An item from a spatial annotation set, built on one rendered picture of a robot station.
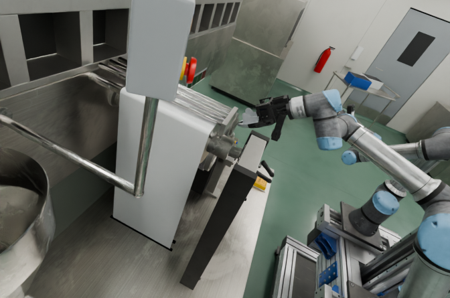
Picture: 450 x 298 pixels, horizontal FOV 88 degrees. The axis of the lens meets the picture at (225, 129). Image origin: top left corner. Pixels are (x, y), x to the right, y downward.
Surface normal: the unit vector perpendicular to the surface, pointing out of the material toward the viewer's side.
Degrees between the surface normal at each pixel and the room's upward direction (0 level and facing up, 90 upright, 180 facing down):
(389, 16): 90
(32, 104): 90
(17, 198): 72
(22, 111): 90
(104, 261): 0
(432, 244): 83
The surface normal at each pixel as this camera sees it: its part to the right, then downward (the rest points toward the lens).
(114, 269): 0.30, -0.77
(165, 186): -0.33, 0.47
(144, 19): 0.11, 0.61
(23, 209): -0.09, 0.26
